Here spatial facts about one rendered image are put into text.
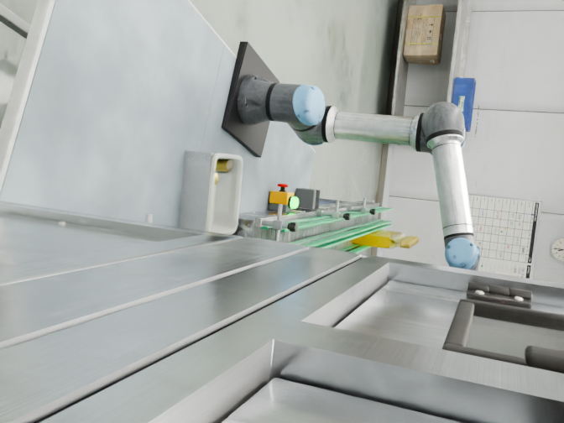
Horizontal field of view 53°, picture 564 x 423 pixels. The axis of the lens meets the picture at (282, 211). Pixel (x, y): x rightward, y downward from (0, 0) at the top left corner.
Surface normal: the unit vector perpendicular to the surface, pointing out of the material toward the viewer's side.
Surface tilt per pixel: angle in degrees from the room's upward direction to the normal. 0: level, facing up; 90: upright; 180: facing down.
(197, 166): 90
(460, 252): 91
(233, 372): 0
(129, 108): 0
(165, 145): 0
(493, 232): 90
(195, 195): 90
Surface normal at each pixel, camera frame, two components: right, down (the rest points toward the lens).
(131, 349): 0.09, -0.99
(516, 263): -0.36, 0.04
